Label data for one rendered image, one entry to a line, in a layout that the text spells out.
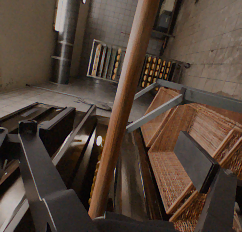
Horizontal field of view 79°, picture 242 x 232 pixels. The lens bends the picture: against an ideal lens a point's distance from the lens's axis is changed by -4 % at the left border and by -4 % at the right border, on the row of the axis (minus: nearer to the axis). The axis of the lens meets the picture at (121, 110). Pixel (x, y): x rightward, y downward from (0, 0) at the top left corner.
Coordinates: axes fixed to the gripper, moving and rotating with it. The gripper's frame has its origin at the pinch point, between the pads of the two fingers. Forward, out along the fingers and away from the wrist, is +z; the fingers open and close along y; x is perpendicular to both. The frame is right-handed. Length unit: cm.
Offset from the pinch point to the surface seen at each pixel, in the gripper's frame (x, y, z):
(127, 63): 7.9, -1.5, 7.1
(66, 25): 63, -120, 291
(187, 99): 1.7, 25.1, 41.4
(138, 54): 9.3, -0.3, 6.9
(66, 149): -39, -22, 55
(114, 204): -17.6, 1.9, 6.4
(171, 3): 203, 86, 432
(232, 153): -13, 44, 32
